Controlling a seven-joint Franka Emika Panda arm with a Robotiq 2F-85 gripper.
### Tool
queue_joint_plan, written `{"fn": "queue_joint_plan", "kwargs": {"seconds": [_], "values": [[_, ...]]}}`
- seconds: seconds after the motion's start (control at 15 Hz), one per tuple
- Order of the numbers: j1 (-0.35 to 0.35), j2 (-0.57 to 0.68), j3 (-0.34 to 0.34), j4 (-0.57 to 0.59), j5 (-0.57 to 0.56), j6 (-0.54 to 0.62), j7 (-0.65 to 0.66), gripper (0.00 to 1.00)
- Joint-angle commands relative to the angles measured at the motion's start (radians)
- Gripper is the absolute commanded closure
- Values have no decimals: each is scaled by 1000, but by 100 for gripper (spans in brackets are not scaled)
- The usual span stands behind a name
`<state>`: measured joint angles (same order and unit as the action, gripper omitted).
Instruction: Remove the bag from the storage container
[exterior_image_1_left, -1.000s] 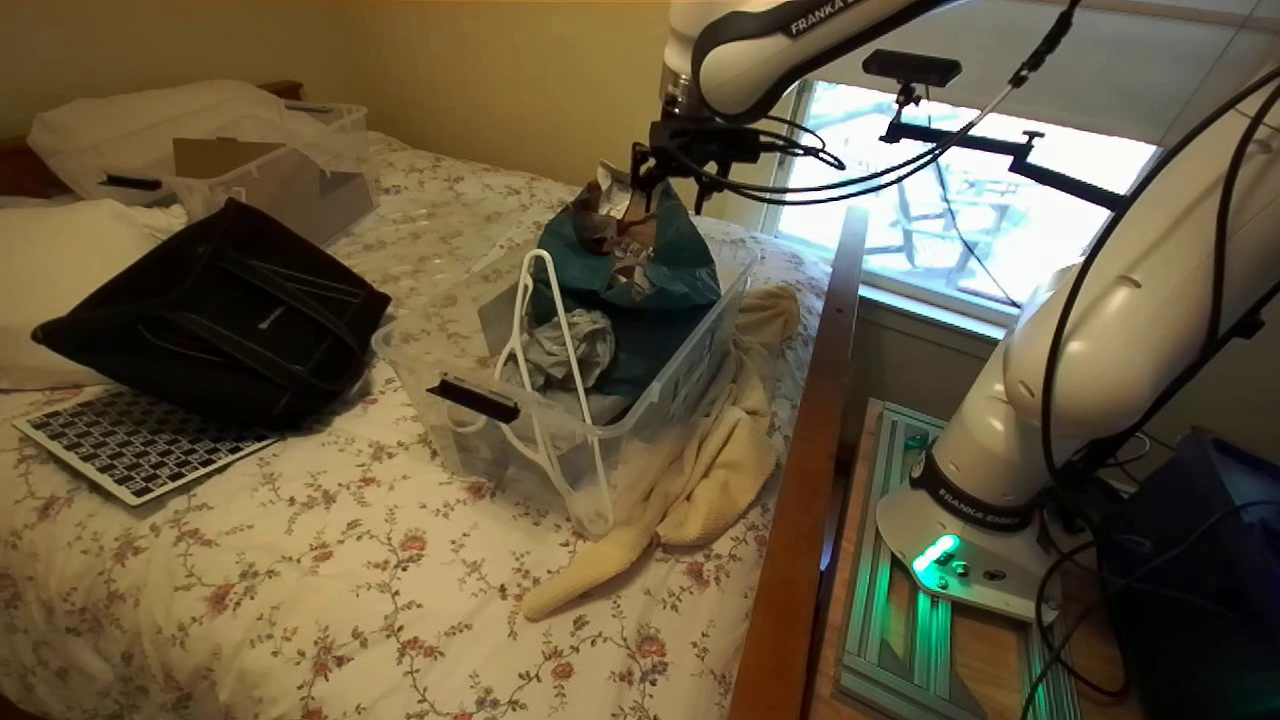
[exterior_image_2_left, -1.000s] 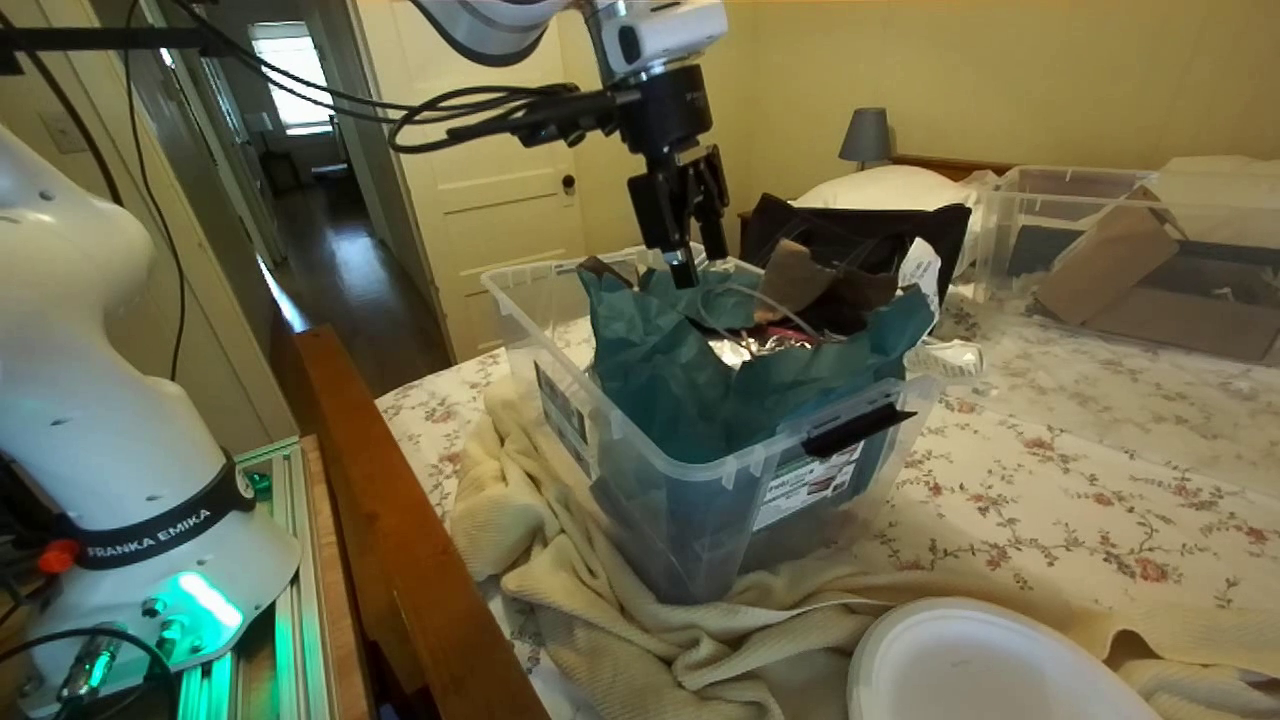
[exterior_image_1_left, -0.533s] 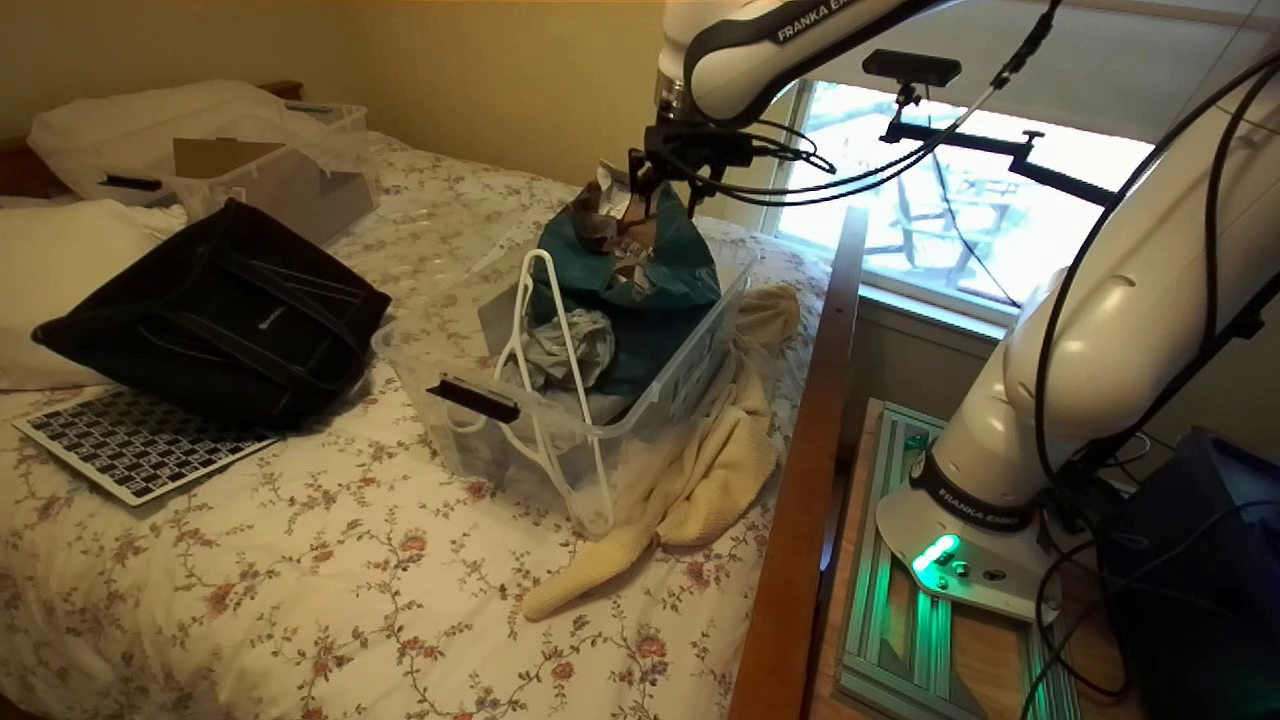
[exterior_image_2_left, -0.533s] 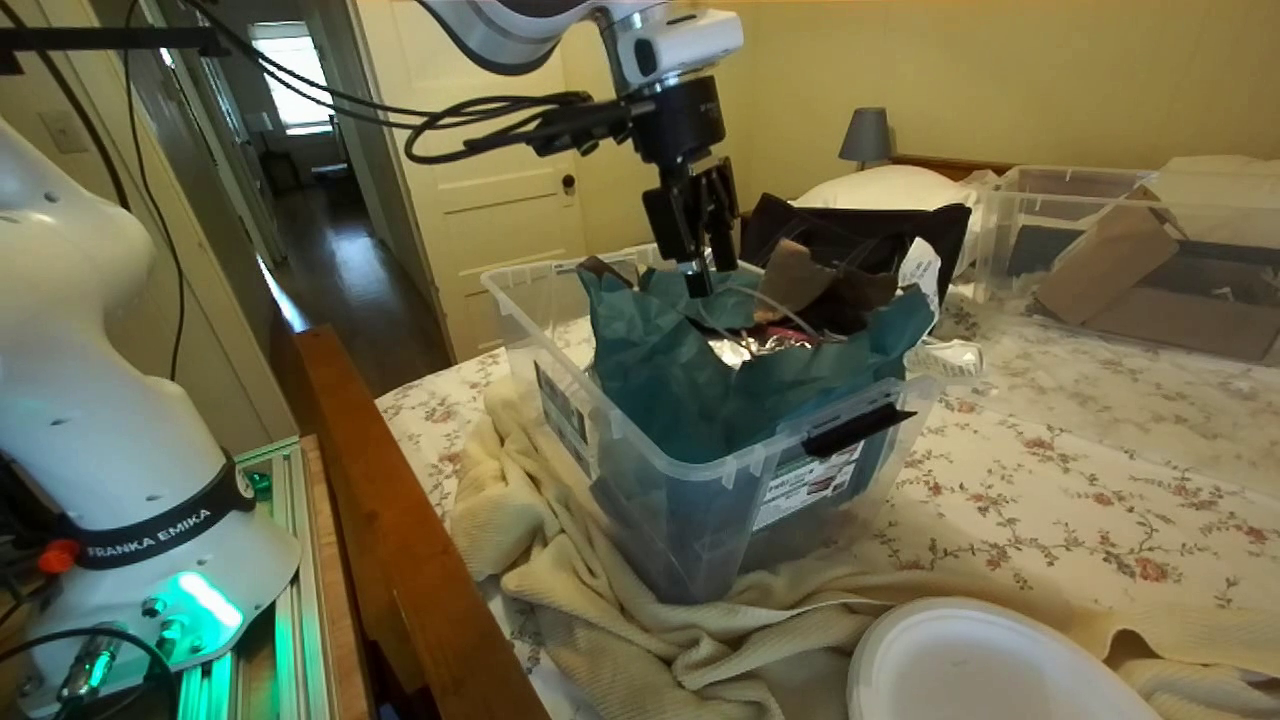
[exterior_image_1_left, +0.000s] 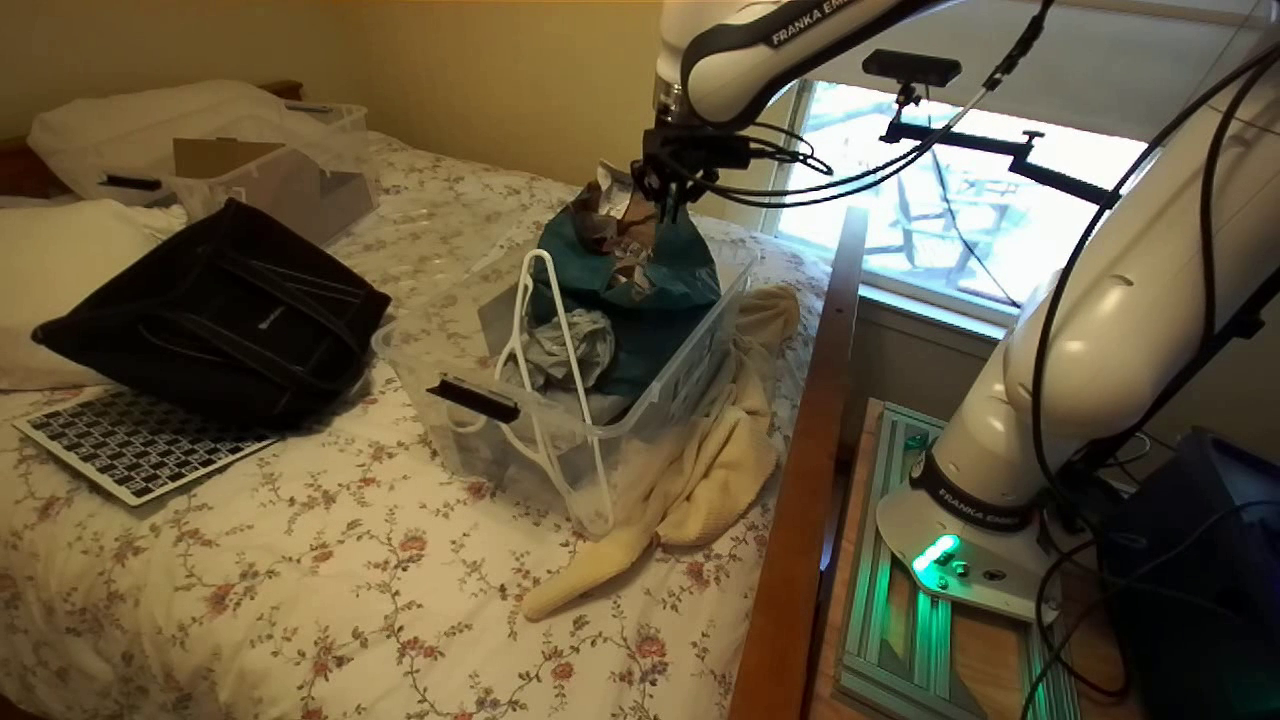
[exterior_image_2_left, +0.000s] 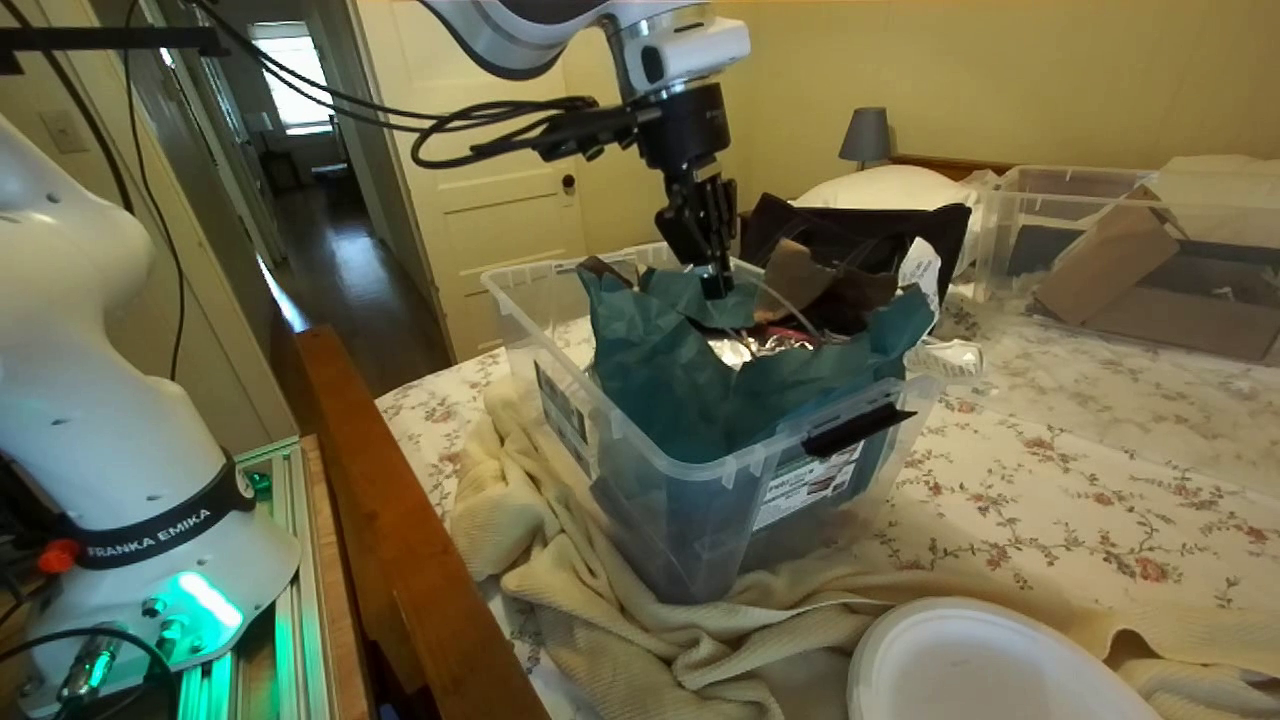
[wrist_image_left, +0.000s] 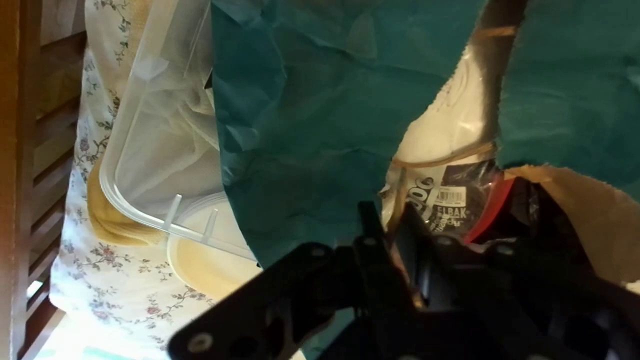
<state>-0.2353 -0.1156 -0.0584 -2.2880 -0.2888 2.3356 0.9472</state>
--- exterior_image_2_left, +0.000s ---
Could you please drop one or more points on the small hallway window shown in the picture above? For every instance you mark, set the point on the small hallway window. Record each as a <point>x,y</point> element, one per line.
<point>294,81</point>

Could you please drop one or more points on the teal cloth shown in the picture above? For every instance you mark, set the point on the teal cloth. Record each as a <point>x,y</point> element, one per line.
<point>692,384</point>

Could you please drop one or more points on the black fabric bag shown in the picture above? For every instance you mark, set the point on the black fabric bag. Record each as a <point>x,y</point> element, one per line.
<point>852,225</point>

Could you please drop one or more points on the clear plastic storage container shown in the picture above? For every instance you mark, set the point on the clear plastic storage container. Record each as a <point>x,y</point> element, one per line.
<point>692,533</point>

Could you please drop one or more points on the metal robot mounting plate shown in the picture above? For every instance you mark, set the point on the metal robot mounting plate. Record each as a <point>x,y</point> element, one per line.
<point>284,654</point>

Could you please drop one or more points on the white pillow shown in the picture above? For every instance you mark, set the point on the white pillow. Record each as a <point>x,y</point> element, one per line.
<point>881,184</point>

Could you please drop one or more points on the brown cardboard piece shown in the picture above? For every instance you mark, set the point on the brown cardboard piece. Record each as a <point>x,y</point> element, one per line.
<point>802,275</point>

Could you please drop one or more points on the brown cardboard box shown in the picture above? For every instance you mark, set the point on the brown cardboard box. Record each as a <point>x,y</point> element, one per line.
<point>1105,263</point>

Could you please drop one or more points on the floral bedspread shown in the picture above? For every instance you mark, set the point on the floral bedspread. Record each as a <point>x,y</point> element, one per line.
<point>1064,467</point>

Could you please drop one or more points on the dark wooden headboard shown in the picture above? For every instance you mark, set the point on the dark wooden headboard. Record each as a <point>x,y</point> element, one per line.
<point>962,165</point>

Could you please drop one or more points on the cream blanket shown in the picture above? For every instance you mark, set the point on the cream blanket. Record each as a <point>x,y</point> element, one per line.
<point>643,641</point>

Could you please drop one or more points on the white round plate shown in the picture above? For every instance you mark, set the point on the white round plate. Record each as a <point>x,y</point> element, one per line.
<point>985,664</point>

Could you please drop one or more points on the large clear plastic bin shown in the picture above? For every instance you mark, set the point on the large clear plastic bin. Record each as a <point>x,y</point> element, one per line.
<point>1014,225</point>

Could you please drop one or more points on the grey table lamp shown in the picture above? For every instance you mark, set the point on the grey table lamp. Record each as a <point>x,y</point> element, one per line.
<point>867,134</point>

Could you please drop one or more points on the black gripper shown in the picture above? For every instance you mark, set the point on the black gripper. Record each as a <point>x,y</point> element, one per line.
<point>685,129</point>

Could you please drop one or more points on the cream panel door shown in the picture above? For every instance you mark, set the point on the cream panel door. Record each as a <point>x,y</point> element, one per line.
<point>505,225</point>

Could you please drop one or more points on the black metal mount bar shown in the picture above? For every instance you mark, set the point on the black metal mount bar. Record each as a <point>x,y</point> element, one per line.
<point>104,42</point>

